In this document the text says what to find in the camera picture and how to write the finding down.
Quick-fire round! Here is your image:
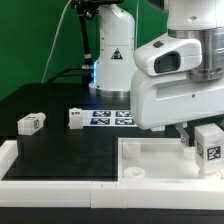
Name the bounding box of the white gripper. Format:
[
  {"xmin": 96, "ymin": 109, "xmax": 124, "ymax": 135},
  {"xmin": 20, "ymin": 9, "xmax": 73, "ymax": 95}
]
[{"xmin": 130, "ymin": 37, "xmax": 224, "ymax": 147}]

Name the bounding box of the white square tabletop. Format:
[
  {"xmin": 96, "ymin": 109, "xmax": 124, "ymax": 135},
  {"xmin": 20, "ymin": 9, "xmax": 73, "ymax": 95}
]
[{"xmin": 118, "ymin": 138, "xmax": 224, "ymax": 186}]

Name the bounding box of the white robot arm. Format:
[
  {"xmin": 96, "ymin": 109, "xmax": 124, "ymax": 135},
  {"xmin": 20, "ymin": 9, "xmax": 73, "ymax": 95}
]
[{"xmin": 89, "ymin": 0, "xmax": 224, "ymax": 130}]

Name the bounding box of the fiducial tag sheet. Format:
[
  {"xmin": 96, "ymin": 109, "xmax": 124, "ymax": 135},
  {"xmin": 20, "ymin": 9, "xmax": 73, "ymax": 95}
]
[{"xmin": 83, "ymin": 110, "xmax": 136, "ymax": 127}]

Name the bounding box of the white U-shaped fence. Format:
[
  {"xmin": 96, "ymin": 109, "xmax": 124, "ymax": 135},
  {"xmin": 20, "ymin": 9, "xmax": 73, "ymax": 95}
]
[{"xmin": 0, "ymin": 140, "xmax": 224, "ymax": 210}]

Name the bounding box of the black cable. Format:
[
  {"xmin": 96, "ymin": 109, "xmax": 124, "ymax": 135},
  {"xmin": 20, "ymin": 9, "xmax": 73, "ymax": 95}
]
[{"xmin": 46, "ymin": 0, "xmax": 124, "ymax": 84}]

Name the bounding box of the white cable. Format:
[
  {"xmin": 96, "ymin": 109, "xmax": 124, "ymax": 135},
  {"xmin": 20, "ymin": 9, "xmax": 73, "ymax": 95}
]
[{"xmin": 41, "ymin": 0, "xmax": 75, "ymax": 84}]

